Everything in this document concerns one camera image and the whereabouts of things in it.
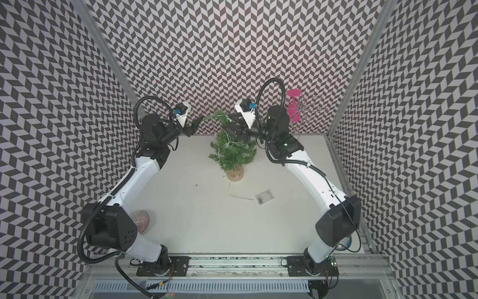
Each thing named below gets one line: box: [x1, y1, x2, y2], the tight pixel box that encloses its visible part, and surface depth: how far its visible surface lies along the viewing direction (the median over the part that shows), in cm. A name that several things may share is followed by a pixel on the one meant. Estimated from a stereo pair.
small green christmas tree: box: [203, 109, 258, 182], surface depth 81 cm
